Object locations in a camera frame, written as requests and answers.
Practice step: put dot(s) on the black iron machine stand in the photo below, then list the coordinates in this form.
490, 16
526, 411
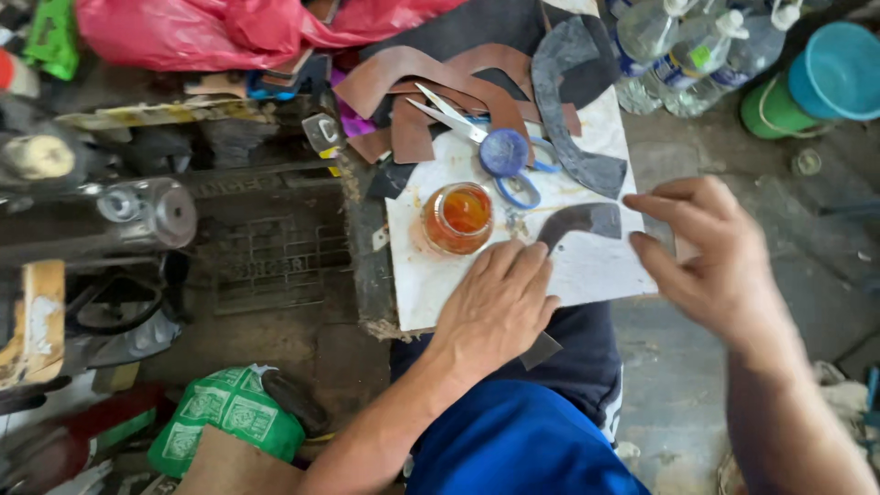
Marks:
275, 261

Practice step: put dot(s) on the black rubber sole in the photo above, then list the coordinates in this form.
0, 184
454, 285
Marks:
295, 402

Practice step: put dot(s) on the clear plastic bottle green sticker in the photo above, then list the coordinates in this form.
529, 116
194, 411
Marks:
694, 65

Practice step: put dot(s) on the small round cap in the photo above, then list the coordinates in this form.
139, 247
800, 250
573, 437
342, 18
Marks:
806, 162

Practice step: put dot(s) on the black sewing machine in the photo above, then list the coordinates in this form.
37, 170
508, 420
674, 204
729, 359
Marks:
103, 213

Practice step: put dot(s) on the small grey leather offcut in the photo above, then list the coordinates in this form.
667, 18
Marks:
542, 350

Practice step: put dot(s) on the brown cardboard piece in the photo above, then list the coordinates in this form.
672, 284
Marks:
234, 467

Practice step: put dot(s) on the person's blue shirt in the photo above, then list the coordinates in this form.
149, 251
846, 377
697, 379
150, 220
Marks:
515, 447

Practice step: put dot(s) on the large grey curved leather piece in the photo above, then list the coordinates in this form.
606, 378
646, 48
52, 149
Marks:
560, 117

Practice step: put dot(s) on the pink plastic bag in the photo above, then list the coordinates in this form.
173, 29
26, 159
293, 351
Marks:
227, 27

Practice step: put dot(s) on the purple plastic scrap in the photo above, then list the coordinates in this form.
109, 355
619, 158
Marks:
352, 117

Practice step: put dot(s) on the worn wooden block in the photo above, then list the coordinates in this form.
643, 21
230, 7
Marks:
34, 323

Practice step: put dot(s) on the small brown leather scrap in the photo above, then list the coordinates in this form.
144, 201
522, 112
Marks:
371, 144

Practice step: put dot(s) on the glass jar of orange glue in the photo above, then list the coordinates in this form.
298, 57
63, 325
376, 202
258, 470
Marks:
458, 218

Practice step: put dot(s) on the small dark curved leather piece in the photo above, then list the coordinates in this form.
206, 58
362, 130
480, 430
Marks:
581, 220

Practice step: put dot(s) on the teal plastic bucket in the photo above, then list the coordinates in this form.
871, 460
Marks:
839, 72

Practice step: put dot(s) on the cream thread spool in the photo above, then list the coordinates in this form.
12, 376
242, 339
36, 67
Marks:
40, 157

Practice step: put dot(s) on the brown arched leather piece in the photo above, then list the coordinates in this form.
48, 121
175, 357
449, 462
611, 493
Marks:
495, 58

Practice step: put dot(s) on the red and white container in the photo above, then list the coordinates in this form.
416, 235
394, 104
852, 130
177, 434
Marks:
15, 74

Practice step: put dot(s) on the person's left hand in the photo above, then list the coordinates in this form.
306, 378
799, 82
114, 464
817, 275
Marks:
491, 316

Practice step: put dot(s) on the grey rag heap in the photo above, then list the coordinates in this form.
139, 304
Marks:
842, 399

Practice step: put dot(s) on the brown rectangular leather piece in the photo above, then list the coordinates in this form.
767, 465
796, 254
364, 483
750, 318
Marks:
411, 137

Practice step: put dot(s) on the clear plastic bottle blue label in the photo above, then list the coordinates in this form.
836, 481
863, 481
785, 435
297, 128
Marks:
643, 41

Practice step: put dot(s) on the green printed sack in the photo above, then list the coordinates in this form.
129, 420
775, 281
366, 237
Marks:
227, 412

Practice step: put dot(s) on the clear plastic bottle white cap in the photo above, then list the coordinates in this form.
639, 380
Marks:
753, 48

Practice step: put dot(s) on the long brown curved leather strip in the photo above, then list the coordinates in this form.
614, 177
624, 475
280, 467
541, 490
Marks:
385, 79

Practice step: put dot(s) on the clear plastic tape holder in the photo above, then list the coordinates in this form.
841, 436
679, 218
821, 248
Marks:
322, 134

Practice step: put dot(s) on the person's right hand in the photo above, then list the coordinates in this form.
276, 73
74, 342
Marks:
722, 275

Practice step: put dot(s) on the white stone work board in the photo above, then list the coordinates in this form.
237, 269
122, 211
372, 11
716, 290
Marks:
598, 275

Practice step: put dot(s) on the black leather sheet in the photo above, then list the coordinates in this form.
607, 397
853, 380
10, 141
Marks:
467, 24

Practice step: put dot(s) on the green plastic bag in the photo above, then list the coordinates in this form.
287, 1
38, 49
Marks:
53, 34

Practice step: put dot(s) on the green plastic container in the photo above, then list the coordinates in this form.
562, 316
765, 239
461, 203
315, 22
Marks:
773, 113

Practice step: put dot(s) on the small black leather scrap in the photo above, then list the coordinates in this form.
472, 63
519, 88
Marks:
390, 180

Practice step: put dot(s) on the blue round jar lid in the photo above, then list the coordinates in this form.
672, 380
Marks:
503, 152

